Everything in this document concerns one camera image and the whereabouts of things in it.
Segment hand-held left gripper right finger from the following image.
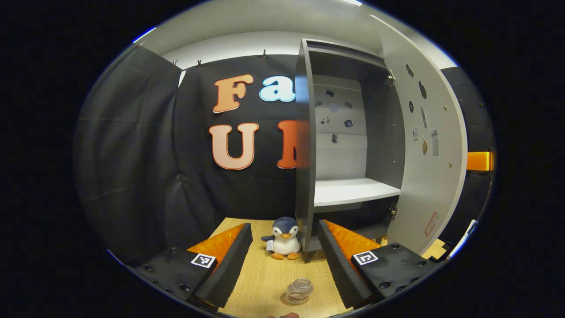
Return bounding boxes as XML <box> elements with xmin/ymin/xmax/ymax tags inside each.
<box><xmin>317</xmin><ymin>220</ymin><xmax>442</xmax><ymax>310</ymax></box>

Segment grey cabinet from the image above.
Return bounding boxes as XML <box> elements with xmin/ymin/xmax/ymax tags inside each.
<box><xmin>295</xmin><ymin>38</ymin><xmax>407</xmax><ymax>264</ymax></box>

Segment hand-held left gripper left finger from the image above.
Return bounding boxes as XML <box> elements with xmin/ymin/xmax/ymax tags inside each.
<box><xmin>132</xmin><ymin>222</ymin><xmax>254</xmax><ymax>310</ymax></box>

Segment clear plastic bottle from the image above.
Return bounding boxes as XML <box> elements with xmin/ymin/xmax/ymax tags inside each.
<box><xmin>285</xmin><ymin>278</ymin><xmax>315</xmax><ymax>306</ymax></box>

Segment black backdrop cloth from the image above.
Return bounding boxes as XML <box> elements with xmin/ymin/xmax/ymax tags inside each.
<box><xmin>73</xmin><ymin>44</ymin><xmax>497</xmax><ymax>266</ymax></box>

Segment plush penguin toy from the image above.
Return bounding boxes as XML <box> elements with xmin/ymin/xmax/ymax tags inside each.
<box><xmin>260</xmin><ymin>216</ymin><xmax>303</xmax><ymax>261</ymax></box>

